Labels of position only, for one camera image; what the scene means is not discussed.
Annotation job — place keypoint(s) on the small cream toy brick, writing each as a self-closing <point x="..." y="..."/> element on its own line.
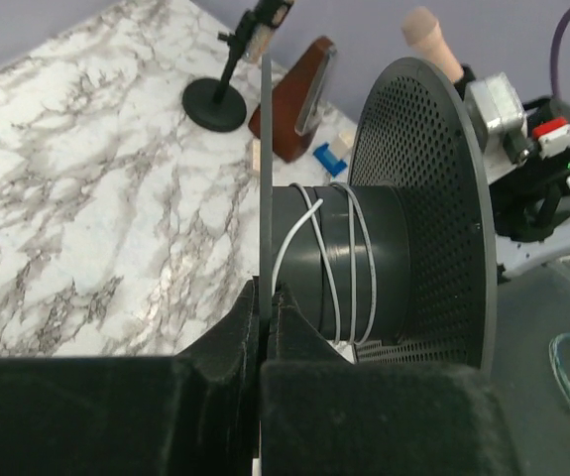
<point x="341" y="146"/>

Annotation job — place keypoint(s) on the pink beige microphone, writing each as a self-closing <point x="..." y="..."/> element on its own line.
<point x="421" y="31"/>

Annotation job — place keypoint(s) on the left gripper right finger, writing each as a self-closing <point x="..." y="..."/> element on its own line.
<point x="321" y="415"/>

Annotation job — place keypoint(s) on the brown wooden metronome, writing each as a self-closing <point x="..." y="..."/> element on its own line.
<point x="296" y="100"/>

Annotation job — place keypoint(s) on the black round microphone stand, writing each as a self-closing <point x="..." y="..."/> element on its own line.
<point x="213" y="103"/>

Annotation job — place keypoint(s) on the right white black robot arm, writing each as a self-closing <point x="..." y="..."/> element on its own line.
<point x="531" y="208"/>

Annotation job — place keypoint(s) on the grey silver microphone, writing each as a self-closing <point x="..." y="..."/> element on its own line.
<point x="269" y="17"/>

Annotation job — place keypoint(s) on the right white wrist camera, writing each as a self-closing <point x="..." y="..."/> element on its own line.
<point x="501" y="128"/>

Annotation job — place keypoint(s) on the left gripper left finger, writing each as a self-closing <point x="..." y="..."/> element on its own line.
<point x="189" y="414"/>

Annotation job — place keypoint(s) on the white flat toy brick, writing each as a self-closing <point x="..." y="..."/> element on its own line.
<point x="256" y="156"/>

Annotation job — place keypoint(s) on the black filament spool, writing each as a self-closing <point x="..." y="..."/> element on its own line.
<point x="399" y="261"/>

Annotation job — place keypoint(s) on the blue toy brick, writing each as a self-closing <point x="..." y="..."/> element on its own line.
<point x="332" y="164"/>

